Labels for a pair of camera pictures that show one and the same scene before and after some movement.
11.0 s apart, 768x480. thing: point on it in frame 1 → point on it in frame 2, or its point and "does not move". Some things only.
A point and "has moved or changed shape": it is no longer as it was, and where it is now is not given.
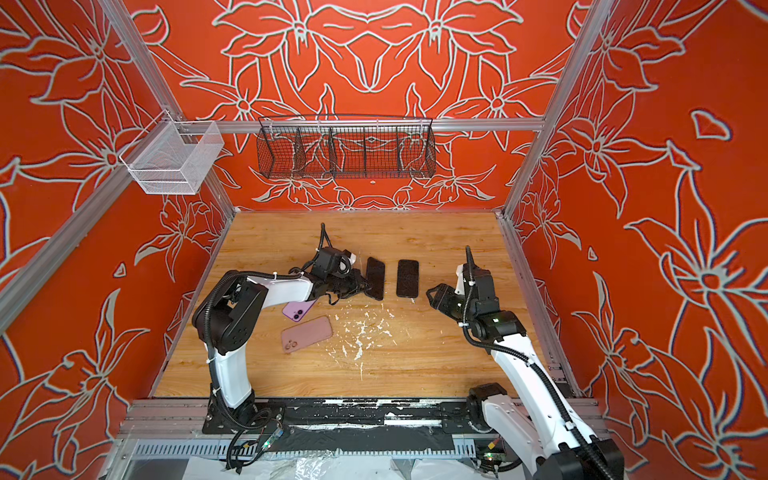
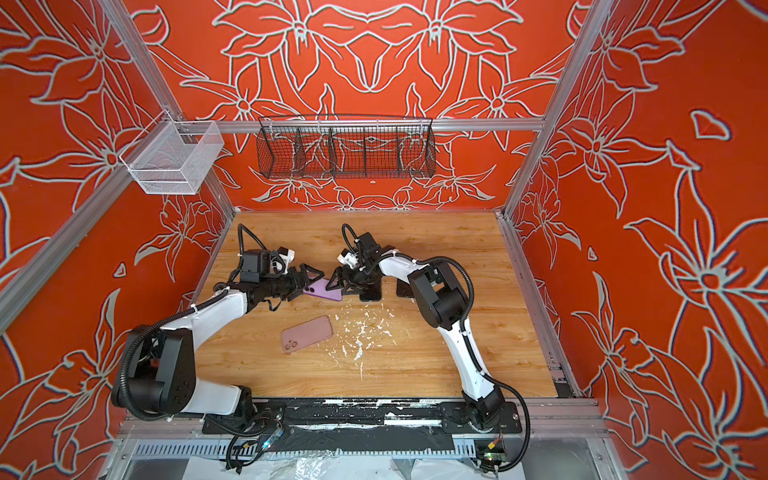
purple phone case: [298, 310] has moved or changed shape
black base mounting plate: [441, 416] does not move
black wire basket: [345, 147] does not move
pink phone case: [306, 333] does not move
